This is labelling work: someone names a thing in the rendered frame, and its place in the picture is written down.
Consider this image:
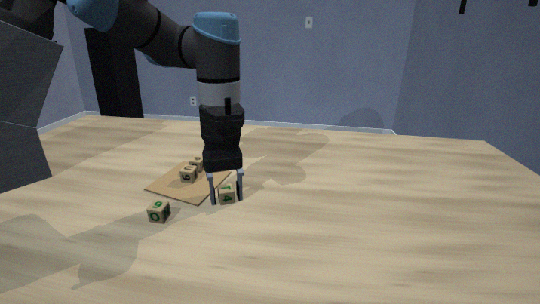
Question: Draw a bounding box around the beige block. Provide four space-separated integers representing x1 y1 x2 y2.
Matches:
217 183 235 205
146 200 171 224
179 165 198 183
189 155 204 173

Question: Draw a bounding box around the tan flat mat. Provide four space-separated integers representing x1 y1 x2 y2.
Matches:
144 161 232 207

